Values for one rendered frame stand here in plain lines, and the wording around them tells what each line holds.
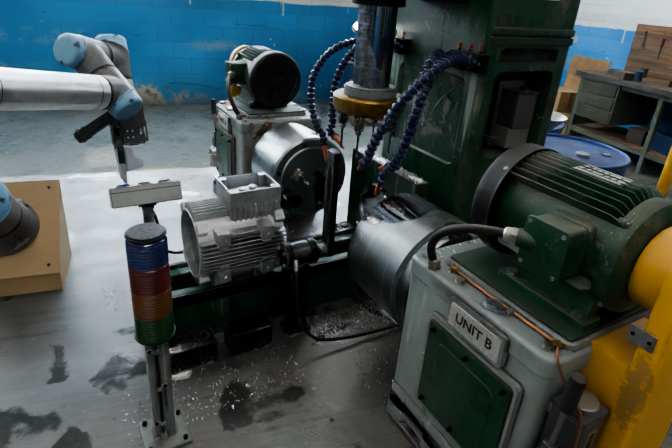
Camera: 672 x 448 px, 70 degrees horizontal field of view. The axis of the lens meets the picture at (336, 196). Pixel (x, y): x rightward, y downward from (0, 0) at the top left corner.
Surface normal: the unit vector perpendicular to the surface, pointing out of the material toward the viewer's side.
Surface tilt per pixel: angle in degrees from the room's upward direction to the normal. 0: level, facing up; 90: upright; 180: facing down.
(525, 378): 89
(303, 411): 0
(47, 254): 45
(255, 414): 0
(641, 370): 90
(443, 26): 90
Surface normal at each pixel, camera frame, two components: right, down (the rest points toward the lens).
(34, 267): 0.29, -0.37
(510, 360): -0.87, 0.13
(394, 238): -0.59, -0.52
